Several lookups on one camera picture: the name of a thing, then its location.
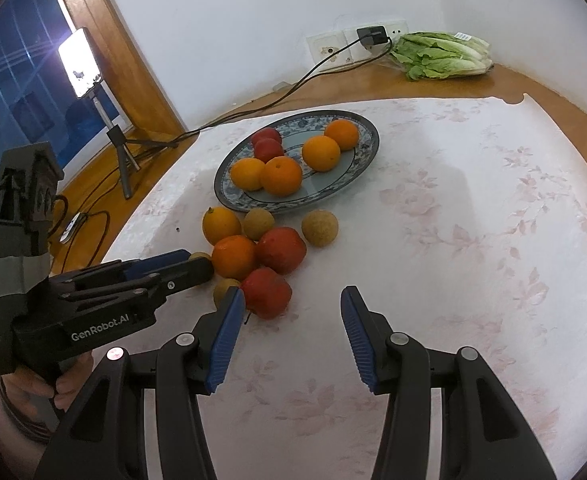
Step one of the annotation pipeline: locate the black charger cable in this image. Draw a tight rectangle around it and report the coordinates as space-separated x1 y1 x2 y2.
138 35 394 148

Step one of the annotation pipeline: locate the small orange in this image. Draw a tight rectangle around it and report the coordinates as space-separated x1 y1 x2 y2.
324 119 360 151

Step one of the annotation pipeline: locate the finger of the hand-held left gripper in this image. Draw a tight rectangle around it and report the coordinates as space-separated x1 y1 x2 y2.
62 249 193 292
72 259 216 312

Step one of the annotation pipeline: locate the white wall socket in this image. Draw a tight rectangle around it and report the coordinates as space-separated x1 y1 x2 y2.
306 31 347 67
343 19 408 61

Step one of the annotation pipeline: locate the red apple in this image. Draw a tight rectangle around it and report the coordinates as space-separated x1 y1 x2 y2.
240 267 293 320
256 227 307 276
254 138 285 163
251 128 283 147

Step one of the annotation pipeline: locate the lit phone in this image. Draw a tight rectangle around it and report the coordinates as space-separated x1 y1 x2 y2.
58 27 103 98

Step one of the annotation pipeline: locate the dark window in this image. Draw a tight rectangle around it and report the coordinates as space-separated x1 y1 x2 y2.
0 0 134 231

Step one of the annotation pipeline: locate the oval orange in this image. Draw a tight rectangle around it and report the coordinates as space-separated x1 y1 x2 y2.
230 157 267 192

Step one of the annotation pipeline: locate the wooden window frame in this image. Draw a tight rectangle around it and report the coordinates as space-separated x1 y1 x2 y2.
48 0 187 136

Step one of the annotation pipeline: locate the thin black cable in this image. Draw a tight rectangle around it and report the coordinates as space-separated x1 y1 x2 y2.
48 195 112 266

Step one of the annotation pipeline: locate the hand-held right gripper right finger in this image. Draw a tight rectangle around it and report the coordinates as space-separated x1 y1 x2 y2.
340 286 557 480

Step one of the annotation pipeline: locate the black charger plug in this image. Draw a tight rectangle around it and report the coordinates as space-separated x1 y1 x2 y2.
356 25 390 51

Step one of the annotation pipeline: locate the pointed orange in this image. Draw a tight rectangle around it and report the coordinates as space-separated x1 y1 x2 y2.
202 206 243 246

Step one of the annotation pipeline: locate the small white device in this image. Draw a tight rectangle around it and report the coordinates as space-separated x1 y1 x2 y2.
60 212 85 243

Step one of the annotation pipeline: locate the white floral tablecloth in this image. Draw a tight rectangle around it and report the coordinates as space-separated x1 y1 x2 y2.
101 95 587 480

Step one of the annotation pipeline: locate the reddish orange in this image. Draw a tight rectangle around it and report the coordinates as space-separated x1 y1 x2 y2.
211 235 259 281

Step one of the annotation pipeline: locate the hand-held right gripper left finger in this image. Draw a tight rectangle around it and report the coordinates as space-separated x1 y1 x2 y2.
34 287 247 480

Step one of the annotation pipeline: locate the black wrist band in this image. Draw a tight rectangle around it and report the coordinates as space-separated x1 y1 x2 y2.
0 380 54 443

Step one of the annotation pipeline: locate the blue patterned plate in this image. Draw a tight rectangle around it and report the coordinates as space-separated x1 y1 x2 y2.
214 109 380 214

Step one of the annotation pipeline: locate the person's left hand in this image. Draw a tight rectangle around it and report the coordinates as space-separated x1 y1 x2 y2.
0 352 95 412

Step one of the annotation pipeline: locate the large orange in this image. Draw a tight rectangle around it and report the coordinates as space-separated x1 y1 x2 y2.
302 135 341 173
260 156 303 197

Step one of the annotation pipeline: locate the small grey tripod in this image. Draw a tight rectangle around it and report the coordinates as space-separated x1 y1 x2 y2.
91 85 179 201

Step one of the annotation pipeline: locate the bagged romaine lettuce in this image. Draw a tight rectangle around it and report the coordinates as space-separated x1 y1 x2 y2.
391 31 494 82

